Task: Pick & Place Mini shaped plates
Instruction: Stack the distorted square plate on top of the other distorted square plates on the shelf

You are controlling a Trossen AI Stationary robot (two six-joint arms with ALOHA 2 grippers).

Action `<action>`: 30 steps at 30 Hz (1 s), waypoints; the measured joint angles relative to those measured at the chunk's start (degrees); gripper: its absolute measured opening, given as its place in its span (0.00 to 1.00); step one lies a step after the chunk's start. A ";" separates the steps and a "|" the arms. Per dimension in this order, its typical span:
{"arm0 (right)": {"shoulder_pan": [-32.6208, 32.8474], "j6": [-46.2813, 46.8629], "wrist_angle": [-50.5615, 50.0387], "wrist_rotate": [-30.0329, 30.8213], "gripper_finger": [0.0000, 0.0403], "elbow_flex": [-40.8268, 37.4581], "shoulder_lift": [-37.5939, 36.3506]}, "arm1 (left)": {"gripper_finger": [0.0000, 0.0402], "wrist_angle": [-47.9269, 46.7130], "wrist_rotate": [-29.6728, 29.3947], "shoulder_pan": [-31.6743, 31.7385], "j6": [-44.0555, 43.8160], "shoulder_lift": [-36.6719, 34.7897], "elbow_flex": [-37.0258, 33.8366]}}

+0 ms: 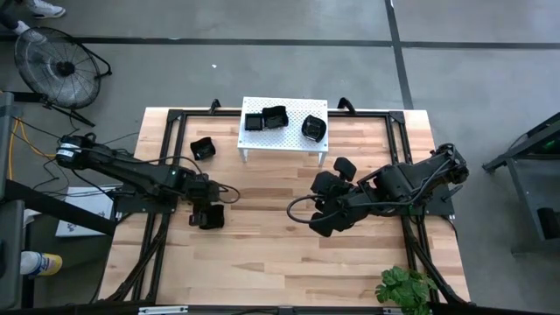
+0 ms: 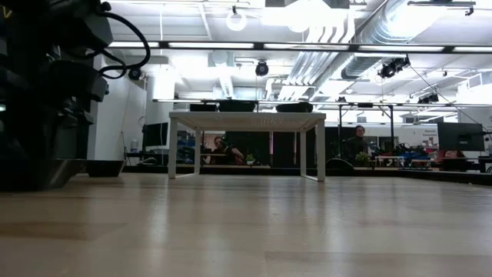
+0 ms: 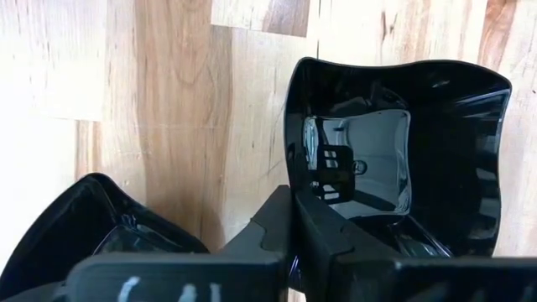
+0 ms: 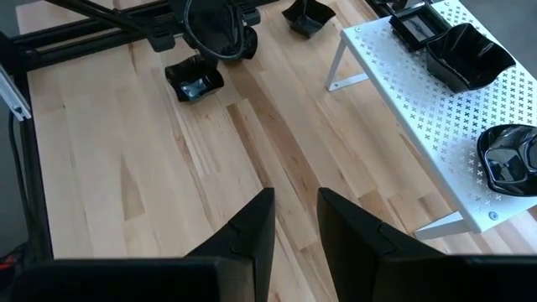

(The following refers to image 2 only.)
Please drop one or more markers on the long ceiling light bar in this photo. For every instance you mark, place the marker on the long ceiling light bar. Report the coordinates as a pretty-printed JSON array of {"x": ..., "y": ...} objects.
[{"x": 211, "y": 45}]

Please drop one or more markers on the white plastic jug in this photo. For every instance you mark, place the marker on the white plastic jug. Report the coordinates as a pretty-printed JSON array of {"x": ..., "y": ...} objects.
[{"x": 133, "y": 146}]

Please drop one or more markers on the black background gantry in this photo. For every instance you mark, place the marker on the black background gantry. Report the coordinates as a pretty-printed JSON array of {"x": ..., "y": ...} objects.
[{"x": 340, "y": 115}]

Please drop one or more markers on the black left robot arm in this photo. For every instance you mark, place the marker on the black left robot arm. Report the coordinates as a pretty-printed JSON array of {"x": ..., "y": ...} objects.
[{"x": 27, "y": 46}]

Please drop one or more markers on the silver ventilation duct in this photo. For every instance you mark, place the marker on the silver ventilation duct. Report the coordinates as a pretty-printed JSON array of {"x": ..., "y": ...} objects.
[{"x": 361, "y": 65}]

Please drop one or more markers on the person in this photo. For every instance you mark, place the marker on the person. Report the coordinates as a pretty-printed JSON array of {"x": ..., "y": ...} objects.
[
  {"x": 356, "y": 143},
  {"x": 227, "y": 148}
]

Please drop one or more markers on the black computer monitor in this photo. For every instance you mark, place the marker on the black computer monitor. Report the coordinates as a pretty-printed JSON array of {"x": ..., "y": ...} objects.
[
  {"x": 461, "y": 136},
  {"x": 155, "y": 134}
]

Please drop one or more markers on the small potted plant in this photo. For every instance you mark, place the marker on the small potted plant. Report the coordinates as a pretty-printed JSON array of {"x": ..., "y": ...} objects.
[
  {"x": 362, "y": 158},
  {"x": 250, "y": 157}
]

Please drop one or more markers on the black ceiling camera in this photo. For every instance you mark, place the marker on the black ceiling camera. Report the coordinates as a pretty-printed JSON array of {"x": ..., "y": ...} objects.
[
  {"x": 135, "y": 74},
  {"x": 262, "y": 69}
]

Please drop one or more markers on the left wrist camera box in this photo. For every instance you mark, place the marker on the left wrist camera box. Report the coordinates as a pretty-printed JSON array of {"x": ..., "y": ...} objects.
[{"x": 94, "y": 32}]

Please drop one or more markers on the black aluminium table frame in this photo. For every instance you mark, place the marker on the black aluminium table frame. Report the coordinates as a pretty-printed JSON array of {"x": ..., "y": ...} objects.
[{"x": 442, "y": 176}]

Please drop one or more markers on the black ceiling spotlight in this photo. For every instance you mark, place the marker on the black ceiling spotlight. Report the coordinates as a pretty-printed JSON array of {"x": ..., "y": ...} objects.
[
  {"x": 428, "y": 99},
  {"x": 394, "y": 67}
]

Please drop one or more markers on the black wavy square mini plate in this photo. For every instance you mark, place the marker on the black wavy square mini plate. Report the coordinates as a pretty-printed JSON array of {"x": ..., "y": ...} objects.
[
  {"x": 237, "y": 101},
  {"x": 63, "y": 175},
  {"x": 237, "y": 108},
  {"x": 104, "y": 168}
]

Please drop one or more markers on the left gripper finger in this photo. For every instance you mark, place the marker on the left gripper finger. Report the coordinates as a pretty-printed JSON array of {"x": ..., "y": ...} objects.
[{"x": 65, "y": 142}]

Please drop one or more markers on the white perforated metal shelf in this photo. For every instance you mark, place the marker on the white perforated metal shelf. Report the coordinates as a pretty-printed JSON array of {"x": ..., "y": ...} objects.
[{"x": 250, "y": 121}]

